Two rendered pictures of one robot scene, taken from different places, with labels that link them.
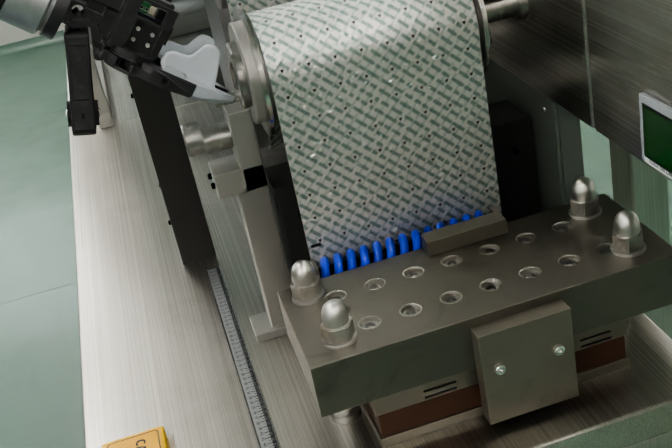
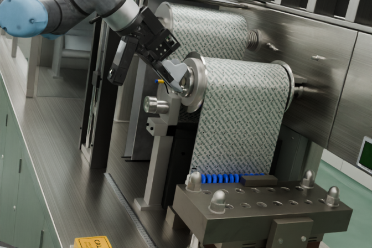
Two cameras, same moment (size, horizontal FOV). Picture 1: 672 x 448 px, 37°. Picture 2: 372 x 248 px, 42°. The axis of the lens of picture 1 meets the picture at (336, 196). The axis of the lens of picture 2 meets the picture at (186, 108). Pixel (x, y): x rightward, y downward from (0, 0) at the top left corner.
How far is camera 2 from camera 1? 43 cm
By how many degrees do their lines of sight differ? 20
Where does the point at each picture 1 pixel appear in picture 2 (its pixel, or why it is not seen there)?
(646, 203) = not seen: hidden behind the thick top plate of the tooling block
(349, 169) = (220, 138)
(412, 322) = (248, 210)
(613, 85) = (346, 132)
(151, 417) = (92, 232)
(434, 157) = (253, 144)
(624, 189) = not seen: hidden behind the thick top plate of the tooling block
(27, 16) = (120, 21)
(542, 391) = not seen: outside the picture
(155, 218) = (68, 144)
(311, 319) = (199, 199)
